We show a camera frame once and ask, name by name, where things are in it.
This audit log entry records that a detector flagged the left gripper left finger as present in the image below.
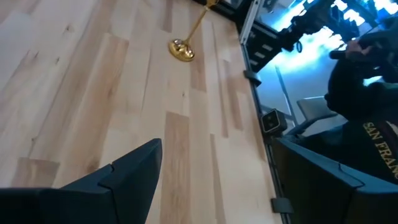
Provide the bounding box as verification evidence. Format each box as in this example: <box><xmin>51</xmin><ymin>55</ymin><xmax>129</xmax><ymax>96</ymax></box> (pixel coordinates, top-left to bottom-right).
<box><xmin>0</xmin><ymin>138</ymin><xmax>164</xmax><ymax>224</ymax></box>

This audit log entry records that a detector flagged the person's hand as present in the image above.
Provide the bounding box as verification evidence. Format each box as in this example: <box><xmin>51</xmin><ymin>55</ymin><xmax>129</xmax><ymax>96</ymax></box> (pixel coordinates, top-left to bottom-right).
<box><xmin>344</xmin><ymin>39</ymin><xmax>374</xmax><ymax>62</ymax></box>

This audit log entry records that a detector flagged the person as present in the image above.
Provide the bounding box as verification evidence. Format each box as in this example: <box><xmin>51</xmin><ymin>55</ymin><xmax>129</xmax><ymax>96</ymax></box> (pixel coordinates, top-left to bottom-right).
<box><xmin>298</xmin><ymin>29</ymin><xmax>398</xmax><ymax>184</ymax></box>

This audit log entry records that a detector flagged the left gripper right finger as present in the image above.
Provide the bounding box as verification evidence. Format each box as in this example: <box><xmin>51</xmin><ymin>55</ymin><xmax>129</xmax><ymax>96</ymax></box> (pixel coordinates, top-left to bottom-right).
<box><xmin>272</xmin><ymin>138</ymin><xmax>398</xmax><ymax>224</ymax></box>

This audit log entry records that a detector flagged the black frame bracket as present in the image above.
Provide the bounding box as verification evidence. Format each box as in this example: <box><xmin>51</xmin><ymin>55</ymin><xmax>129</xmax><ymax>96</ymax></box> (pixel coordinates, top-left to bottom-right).
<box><xmin>270</xmin><ymin>197</ymin><xmax>295</xmax><ymax>215</ymax></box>
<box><xmin>243</xmin><ymin>70</ymin><xmax>262</xmax><ymax>88</ymax></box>

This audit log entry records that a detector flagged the small black camera box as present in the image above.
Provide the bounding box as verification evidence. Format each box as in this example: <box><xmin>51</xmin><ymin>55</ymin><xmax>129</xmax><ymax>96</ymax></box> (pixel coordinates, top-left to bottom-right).
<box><xmin>260</xmin><ymin>108</ymin><xmax>289</xmax><ymax>136</ymax></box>

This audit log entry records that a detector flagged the gold brass candlestick holder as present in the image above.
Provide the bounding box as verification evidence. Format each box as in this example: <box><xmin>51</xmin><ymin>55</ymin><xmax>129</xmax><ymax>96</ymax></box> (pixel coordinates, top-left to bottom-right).
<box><xmin>168</xmin><ymin>0</ymin><xmax>220</xmax><ymax>62</ymax></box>

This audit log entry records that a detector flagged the grey office chair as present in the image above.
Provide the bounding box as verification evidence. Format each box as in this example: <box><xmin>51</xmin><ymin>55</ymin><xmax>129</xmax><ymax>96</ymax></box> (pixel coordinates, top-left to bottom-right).
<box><xmin>285</xmin><ymin>95</ymin><xmax>346</xmax><ymax>136</ymax></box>

